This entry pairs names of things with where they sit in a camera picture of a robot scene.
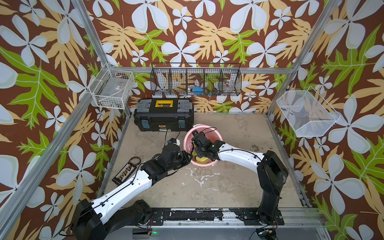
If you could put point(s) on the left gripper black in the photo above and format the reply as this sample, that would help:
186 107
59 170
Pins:
185 160

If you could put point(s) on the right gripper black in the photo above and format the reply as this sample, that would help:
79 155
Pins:
199 153

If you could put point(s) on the yellow microfiber cloth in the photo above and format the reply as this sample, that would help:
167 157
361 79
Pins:
200 160

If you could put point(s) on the pink plastic bucket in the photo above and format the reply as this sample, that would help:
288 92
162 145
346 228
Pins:
210 132

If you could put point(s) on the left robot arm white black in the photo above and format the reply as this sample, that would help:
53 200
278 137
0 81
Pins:
96 219

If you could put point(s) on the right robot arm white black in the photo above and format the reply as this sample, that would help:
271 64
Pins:
272 173

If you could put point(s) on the black plastic toolbox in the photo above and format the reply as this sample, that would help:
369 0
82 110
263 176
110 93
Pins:
159 115

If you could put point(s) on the blue object in black basket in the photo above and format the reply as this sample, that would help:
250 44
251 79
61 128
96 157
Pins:
198 91

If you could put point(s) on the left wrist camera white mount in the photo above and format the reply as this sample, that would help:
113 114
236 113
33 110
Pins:
174 141

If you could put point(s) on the black connector board with wires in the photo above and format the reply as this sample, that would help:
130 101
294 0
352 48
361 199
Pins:
125 173

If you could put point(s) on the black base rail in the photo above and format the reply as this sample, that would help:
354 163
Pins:
248 216

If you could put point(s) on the black wire basket back wall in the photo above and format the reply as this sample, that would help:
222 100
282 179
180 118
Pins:
178 79

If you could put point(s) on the white wire basket left wall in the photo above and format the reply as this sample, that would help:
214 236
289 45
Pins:
111 88

